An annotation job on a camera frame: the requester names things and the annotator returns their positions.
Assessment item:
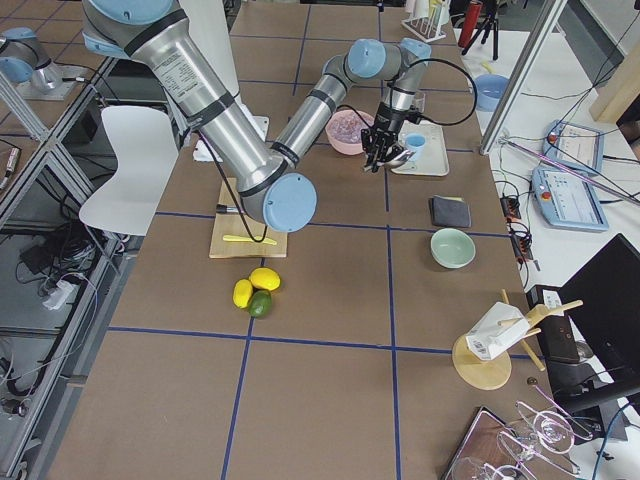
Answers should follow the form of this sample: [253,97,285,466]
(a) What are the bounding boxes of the white carton on stand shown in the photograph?
[465,302,530,361]

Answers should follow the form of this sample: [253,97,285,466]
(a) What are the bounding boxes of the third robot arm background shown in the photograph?
[1,27,73,101]

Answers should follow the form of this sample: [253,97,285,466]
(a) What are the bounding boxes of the teach pendant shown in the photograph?
[531,167,609,232]
[542,120,604,176]

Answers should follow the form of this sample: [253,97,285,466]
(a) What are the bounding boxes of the red bottle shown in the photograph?
[458,0,483,48]

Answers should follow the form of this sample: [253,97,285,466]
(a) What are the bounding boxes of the cream bear tray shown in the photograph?
[391,121,449,176]

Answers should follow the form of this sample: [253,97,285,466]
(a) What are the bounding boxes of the wooden cutting board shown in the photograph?
[209,185,288,259]

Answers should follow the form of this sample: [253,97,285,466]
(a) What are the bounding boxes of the green bowl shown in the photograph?
[430,228,476,269]

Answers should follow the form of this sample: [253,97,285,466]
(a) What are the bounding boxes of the upside-down wine glass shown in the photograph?
[497,378,594,479]

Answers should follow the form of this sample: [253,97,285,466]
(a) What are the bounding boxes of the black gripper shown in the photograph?
[361,102,408,173]

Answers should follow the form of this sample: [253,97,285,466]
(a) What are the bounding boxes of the yellow lemon lower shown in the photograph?
[232,279,254,309]

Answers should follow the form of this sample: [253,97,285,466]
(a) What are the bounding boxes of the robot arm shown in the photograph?
[82,1,431,232]

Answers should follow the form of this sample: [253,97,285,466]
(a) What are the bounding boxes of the aluminium frame post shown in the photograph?
[479,0,567,155]

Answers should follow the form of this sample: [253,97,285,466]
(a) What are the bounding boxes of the blue cup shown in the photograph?
[404,132,427,162]

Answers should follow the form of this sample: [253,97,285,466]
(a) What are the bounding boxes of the black monitor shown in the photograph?
[538,233,639,413]

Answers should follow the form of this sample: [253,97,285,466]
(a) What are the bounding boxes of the yellow lemon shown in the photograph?
[249,267,281,291]
[232,279,254,309]

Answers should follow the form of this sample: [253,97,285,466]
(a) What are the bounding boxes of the white wire cup rack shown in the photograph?
[401,0,450,43]

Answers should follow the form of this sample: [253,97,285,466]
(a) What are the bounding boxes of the teach pendant near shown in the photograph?
[531,167,609,232]

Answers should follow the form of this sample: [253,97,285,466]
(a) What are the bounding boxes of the stainless steel ice scoop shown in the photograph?
[375,145,414,169]

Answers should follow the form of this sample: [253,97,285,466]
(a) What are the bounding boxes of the yellow plastic knife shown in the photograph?
[222,234,278,246]

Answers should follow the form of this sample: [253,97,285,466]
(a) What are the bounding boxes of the yellow lemon upper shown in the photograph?
[249,267,281,291]

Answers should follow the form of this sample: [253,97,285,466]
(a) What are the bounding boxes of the white power strip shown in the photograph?
[43,279,75,311]

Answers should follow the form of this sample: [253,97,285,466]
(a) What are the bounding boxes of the clear wine glass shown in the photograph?
[412,91,426,113]

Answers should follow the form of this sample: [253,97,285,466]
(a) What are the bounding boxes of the wooden paper towel stand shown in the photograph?
[452,289,583,391]

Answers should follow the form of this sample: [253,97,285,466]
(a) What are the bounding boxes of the grey yellow cloth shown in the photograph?
[429,196,472,228]

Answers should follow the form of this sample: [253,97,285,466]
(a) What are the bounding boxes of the pink bowl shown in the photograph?
[325,109,373,155]

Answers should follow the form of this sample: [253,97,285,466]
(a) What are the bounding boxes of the blue bowl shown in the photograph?
[475,74,509,112]

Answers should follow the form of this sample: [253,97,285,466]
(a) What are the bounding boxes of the pile of clear ice cubes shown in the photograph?
[328,111,367,144]

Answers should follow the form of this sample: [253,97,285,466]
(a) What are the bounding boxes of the white chair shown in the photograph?
[79,105,179,236]

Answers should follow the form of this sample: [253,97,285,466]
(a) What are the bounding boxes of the teach pendant far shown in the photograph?
[542,120,604,176]

